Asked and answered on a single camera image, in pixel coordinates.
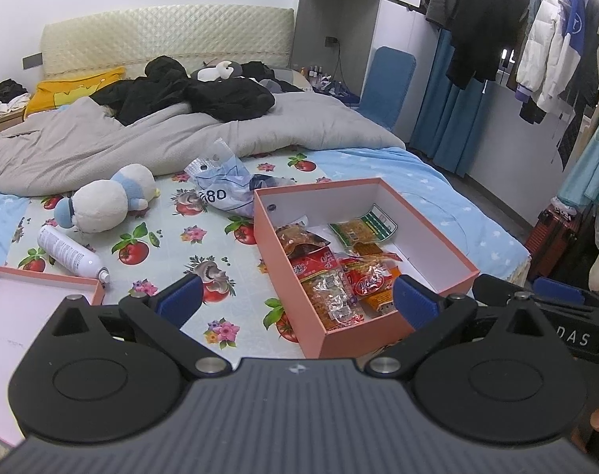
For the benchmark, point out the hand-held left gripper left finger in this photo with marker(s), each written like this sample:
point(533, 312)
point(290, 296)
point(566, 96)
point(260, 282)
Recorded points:
point(181, 298)

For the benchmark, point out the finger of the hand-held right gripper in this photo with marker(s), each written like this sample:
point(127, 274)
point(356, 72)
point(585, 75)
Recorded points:
point(492, 287)
point(559, 290)

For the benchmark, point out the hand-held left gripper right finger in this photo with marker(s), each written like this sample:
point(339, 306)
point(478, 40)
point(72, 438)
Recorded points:
point(415, 302)

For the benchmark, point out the deep pink cardboard box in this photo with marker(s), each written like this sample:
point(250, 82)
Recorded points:
point(428, 237)

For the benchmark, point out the pile of assorted snack packets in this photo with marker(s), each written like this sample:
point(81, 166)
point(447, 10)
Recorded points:
point(329, 266)

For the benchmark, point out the floral fruit print tablecloth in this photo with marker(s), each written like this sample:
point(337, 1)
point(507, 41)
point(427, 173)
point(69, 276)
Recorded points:
point(181, 256)

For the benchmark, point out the red suitcase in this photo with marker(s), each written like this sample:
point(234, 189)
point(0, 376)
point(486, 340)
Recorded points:
point(551, 242)

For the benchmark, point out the clear printed plastic bag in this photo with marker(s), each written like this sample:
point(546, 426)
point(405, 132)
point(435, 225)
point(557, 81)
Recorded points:
point(220, 193)

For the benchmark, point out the white spray bottle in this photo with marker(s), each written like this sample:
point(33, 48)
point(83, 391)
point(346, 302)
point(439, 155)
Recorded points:
point(67, 252)

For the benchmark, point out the white and blue plush toy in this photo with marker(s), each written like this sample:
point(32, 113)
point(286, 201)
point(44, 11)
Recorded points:
point(102, 202)

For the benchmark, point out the light blue bed sheet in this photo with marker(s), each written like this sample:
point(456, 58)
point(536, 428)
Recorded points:
point(428, 177)

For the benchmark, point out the light teal hanging garment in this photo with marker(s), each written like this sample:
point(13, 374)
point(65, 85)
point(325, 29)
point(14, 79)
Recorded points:
point(596, 158)

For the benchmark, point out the grey duvet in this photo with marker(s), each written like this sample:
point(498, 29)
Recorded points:
point(131, 143)

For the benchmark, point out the pink box lid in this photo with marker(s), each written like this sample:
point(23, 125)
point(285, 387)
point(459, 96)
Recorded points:
point(13, 316)

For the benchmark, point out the blue curtain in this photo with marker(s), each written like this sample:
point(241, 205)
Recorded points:
point(447, 108)

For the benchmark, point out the black clothing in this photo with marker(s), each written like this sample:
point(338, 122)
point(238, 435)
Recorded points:
point(205, 94)

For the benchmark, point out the blue chair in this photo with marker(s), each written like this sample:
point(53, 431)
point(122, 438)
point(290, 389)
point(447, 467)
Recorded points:
point(388, 84)

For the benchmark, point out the grey and white plush toy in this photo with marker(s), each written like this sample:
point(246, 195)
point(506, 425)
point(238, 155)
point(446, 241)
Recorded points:
point(215, 71)

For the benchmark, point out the bedside table with bottles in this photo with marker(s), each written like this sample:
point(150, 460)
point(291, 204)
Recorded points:
point(324, 86)

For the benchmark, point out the yellow pillow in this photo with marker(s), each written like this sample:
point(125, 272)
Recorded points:
point(62, 91)

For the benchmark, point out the white puffer jacket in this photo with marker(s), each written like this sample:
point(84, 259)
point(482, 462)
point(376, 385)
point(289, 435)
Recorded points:
point(546, 49)

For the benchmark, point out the brown cardboard box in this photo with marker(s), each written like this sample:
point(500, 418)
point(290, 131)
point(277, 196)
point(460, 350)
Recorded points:
point(3, 123)

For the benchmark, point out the white clothes pile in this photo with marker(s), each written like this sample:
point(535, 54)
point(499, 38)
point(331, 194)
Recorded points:
point(0, 107)

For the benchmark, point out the cream quilted headboard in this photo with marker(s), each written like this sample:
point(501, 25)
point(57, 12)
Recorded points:
point(156, 34)

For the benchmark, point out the dark clothes pile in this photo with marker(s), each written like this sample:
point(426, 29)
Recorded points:
point(5, 90)

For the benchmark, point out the wall socket with plug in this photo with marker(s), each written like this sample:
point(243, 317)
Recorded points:
point(331, 40)

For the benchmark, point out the grey wall switch plate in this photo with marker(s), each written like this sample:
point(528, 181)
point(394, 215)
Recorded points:
point(33, 61)

